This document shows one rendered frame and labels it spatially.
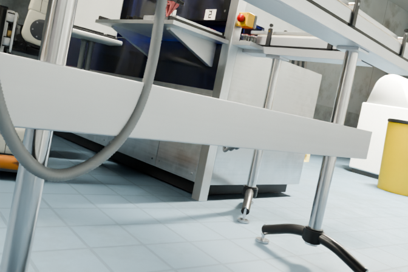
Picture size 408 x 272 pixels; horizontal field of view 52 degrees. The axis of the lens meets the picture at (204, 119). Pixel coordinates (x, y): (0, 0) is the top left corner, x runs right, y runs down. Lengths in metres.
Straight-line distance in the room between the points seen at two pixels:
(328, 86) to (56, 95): 7.69
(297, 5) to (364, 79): 8.06
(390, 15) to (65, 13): 9.30
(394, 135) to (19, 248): 4.17
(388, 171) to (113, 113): 4.05
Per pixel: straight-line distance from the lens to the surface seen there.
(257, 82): 2.47
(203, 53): 2.26
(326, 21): 1.40
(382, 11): 9.63
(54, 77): 0.79
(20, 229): 0.86
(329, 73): 8.31
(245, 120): 1.15
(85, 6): 2.89
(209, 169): 2.29
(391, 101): 5.76
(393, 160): 4.68
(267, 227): 1.82
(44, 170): 0.80
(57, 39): 0.81
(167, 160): 2.49
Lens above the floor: 0.54
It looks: 2 degrees down
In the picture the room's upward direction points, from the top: 11 degrees clockwise
